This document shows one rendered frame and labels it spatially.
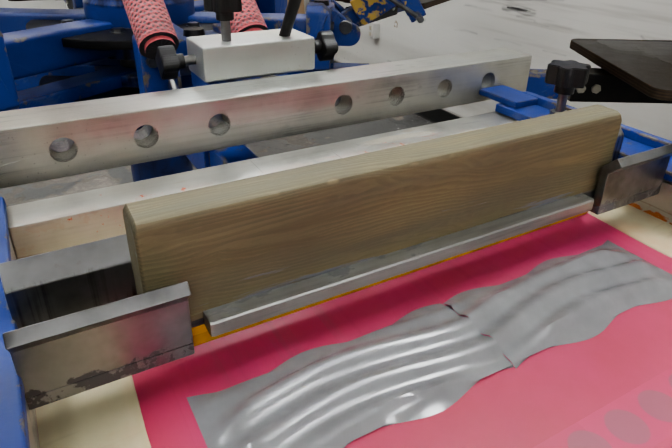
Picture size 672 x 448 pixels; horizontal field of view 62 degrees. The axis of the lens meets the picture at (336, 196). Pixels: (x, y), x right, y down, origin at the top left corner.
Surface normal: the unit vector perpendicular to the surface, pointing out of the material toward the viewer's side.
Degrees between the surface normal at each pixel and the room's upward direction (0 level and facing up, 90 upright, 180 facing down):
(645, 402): 0
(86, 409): 0
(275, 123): 90
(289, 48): 90
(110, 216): 90
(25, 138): 90
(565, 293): 33
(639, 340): 0
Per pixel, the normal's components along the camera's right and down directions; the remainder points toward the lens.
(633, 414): 0.02, -0.89
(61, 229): 0.50, 0.40
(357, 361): 0.25, -0.52
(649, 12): -0.87, 0.22
